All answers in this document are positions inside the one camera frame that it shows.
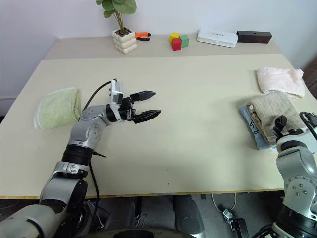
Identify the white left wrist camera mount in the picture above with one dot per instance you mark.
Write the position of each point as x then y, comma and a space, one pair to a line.
116, 94

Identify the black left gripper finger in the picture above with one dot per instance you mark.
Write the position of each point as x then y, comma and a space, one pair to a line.
148, 115
144, 95

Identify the red cube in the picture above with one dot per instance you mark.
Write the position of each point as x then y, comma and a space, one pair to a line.
176, 44

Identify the folded pink towel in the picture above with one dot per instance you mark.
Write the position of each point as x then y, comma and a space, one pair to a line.
280, 80

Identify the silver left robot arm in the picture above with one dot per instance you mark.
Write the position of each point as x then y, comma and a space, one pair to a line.
81, 134

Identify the flat white box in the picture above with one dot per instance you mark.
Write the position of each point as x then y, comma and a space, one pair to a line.
216, 38

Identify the black curved rim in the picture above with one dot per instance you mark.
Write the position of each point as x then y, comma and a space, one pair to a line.
148, 233

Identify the dark grey rounded shape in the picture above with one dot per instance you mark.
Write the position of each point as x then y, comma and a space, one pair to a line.
188, 215

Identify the dark brown box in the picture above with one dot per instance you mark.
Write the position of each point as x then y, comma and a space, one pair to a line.
253, 37

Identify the yellow cube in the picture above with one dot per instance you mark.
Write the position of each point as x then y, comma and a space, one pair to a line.
174, 36

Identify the small metal clamp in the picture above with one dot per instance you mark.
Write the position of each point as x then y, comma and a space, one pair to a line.
226, 214

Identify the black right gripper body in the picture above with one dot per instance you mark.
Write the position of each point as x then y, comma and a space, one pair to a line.
280, 124

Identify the green plant in white pot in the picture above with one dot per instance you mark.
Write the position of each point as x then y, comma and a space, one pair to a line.
123, 41

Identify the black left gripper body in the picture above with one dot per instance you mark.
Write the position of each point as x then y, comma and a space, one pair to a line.
127, 110

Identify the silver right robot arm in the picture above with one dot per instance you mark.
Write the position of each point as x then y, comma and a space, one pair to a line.
297, 168

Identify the green cube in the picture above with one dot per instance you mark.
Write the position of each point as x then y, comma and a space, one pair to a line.
185, 41

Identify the folded green towel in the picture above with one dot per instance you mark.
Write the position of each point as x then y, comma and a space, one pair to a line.
57, 109

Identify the folded blue towel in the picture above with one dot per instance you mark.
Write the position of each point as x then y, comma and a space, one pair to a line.
255, 134

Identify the beige towel with white trim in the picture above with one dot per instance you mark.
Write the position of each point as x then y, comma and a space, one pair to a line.
270, 109

